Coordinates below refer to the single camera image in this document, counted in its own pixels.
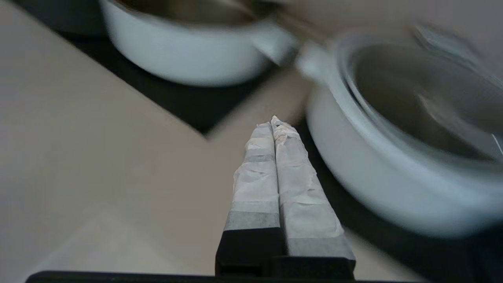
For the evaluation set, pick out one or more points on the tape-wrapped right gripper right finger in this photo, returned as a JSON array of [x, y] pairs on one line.
[[306, 204]]

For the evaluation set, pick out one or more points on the glass lid with white rim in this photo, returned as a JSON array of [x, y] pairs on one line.
[[424, 102]]

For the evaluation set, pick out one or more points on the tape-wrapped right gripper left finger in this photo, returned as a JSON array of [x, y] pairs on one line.
[[255, 196]]

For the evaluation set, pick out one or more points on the white cooking pot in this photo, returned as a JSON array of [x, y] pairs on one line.
[[188, 55], [385, 181]]

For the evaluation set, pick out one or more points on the black glass cooktop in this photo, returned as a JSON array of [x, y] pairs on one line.
[[188, 102], [393, 251]]

